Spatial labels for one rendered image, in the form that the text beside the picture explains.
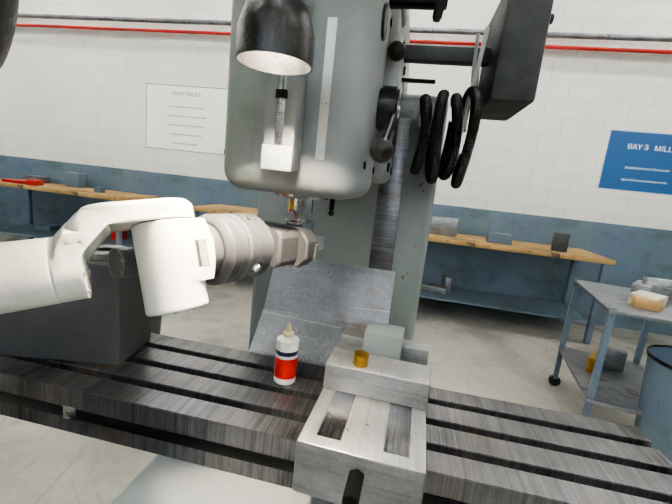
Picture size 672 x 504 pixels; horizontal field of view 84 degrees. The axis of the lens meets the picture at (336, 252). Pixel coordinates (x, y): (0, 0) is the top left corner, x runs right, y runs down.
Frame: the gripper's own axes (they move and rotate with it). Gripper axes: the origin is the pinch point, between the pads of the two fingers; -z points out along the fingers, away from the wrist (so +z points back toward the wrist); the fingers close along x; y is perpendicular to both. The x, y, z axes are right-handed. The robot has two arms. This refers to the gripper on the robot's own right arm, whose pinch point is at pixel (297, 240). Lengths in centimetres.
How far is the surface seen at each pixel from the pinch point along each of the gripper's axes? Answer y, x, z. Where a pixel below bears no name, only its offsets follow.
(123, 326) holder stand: 19.8, 27.8, 12.5
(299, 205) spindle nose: -5.9, -1.2, 2.1
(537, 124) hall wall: -103, 13, -445
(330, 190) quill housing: -8.7, -8.9, 5.7
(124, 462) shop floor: 123, 111, -35
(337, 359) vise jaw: 15.8, -11.3, 2.5
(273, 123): -16.0, -3.9, 12.3
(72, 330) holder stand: 21.0, 34.0, 18.1
